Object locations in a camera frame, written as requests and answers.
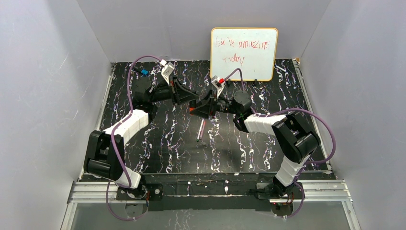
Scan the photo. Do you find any black orange highlighter pen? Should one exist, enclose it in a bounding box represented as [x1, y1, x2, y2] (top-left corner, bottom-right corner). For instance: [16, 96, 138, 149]
[189, 100, 197, 115]

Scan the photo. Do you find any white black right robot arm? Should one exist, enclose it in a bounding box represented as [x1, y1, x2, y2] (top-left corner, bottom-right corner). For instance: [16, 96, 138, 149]
[190, 90, 320, 197]

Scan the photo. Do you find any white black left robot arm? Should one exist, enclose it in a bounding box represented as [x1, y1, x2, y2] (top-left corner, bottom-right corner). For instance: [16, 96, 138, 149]
[83, 77, 199, 189]

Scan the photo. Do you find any small white pen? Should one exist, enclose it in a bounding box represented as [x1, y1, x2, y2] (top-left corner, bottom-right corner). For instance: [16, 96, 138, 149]
[275, 65, 287, 72]

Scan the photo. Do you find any blue black marker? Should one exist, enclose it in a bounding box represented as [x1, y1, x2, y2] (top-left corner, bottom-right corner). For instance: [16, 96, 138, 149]
[133, 67, 149, 76]

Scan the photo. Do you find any orange framed whiteboard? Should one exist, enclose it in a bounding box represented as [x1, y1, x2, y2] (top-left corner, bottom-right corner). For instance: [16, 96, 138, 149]
[210, 27, 278, 81]

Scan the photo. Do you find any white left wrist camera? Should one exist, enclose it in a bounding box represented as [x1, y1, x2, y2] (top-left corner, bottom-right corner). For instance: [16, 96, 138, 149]
[160, 59, 175, 85]

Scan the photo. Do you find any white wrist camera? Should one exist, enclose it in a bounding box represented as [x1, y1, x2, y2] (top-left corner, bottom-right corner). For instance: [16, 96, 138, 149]
[160, 59, 175, 85]
[211, 75, 225, 98]

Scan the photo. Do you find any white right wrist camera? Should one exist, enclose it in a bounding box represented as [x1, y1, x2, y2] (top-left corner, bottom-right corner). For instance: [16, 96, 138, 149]
[211, 75, 225, 98]

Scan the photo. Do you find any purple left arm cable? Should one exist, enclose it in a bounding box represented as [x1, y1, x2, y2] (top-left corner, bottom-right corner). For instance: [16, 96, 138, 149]
[105, 55, 162, 222]

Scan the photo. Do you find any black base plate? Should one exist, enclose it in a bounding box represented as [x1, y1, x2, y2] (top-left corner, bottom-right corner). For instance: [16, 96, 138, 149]
[117, 172, 303, 211]

